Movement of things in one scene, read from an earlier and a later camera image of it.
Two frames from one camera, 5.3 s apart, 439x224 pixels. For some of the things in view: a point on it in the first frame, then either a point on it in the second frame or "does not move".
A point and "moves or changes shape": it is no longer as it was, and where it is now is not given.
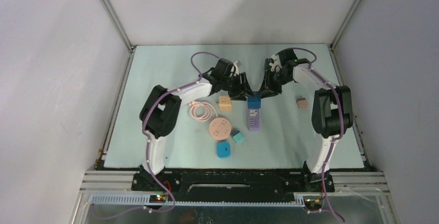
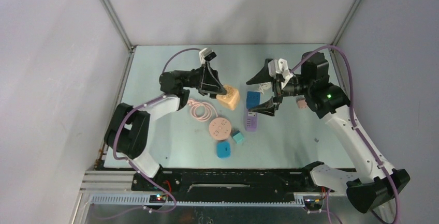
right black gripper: x=264 y=92 to x=263 y=76
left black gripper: x=236 y=95 to x=208 y=82
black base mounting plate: x=201 y=184 does not move
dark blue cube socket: x=254 y=102 does not move
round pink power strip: x=220 y=128 does not move
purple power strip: x=253 y=119 does not move
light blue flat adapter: x=223 y=149 does not move
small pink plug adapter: x=302 y=103 does not move
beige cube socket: x=225 y=103 moves or changes shape
